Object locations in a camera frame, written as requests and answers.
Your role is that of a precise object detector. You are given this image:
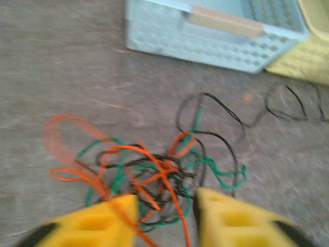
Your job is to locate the blue plastic basket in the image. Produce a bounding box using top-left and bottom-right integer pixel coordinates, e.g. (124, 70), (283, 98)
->
(125, 0), (310, 75)

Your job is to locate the green cable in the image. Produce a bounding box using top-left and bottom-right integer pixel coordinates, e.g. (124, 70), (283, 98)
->
(77, 138), (192, 232)
(185, 107), (247, 192)

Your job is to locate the thin black cable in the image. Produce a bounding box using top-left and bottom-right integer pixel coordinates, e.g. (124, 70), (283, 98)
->
(97, 144), (206, 224)
(190, 130), (239, 199)
(176, 82), (326, 145)

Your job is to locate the orange cable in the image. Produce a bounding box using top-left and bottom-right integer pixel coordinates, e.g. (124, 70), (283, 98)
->
(42, 113), (198, 181)
(48, 144), (192, 247)

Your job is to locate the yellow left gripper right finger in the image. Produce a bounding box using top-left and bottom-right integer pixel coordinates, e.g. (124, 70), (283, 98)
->
(193, 187), (317, 247)

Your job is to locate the green plastic basket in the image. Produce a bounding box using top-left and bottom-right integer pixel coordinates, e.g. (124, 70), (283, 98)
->
(264, 0), (329, 85)

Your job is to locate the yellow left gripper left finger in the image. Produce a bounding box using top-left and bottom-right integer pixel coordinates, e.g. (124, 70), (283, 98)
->
(15, 195), (140, 247)

